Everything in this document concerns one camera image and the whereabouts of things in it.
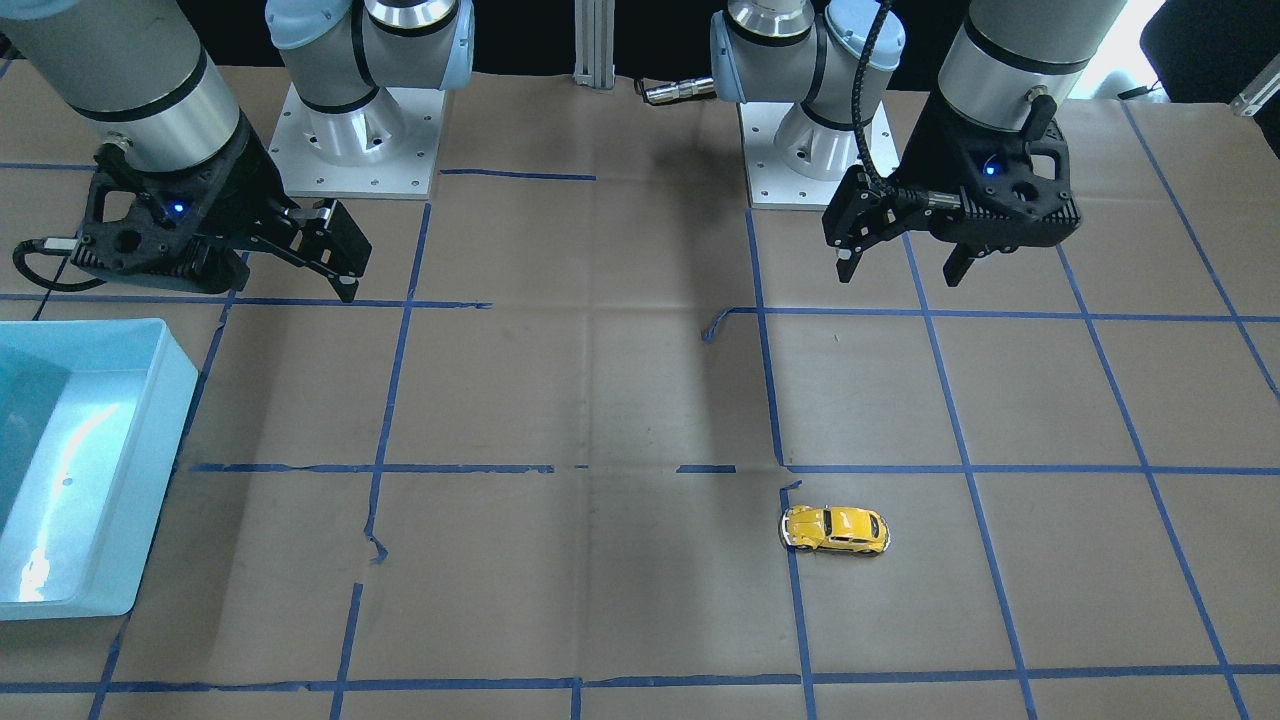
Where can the yellow beetle toy car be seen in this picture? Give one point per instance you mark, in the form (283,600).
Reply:
(806,528)

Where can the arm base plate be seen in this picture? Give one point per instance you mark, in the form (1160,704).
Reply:
(387,150)
(792,162)

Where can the light blue plastic bin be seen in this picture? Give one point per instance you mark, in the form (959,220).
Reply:
(91,419)

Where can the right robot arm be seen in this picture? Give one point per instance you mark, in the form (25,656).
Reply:
(137,72)

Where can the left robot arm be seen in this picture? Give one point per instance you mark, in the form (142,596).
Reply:
(837,63)

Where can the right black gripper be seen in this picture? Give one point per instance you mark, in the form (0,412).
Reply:
(243,172)

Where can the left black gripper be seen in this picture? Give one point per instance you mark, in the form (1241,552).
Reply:
(932,150)

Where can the aluminium frame post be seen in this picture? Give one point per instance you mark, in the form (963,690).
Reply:
(593,44)

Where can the silver cable connector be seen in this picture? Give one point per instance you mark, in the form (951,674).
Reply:
(686,90)

